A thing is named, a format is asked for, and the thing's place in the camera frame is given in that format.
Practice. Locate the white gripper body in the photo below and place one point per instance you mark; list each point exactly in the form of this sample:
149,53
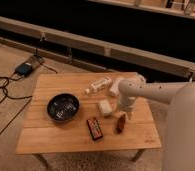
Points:
125,103

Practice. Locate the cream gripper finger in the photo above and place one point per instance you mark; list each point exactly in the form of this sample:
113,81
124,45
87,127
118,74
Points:
129,115

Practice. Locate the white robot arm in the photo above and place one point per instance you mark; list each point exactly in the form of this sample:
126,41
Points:
179,143

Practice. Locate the white sponge block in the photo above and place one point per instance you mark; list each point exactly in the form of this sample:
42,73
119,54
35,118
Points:
105,108

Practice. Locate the black red snack bar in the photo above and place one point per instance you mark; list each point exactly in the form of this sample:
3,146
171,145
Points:
94,128

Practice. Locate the wooden folding table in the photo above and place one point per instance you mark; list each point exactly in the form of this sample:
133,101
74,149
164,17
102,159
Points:
41,135

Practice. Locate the dark round bowl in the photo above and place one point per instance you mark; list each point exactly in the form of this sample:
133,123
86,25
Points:
63,107

